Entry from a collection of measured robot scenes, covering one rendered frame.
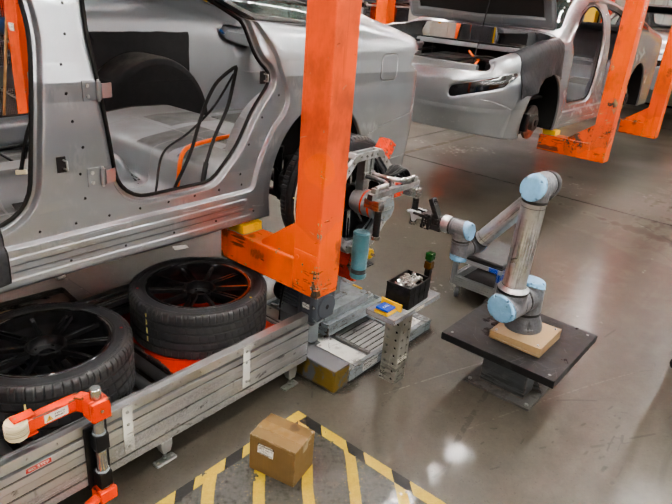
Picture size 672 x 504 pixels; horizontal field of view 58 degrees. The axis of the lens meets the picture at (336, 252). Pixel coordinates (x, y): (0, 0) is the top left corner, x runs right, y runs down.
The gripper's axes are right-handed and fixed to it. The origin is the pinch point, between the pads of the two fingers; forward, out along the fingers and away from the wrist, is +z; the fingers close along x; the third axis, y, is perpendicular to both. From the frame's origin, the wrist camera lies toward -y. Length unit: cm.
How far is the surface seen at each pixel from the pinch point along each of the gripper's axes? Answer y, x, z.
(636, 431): 83, 21, -131
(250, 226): 11, -65, 55
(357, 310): 66, -11, 21
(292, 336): 52, -77, 11
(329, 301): 48, -42, 18
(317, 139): -45, -71, 8
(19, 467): 48, -207, 11
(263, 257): 21, -71, 38
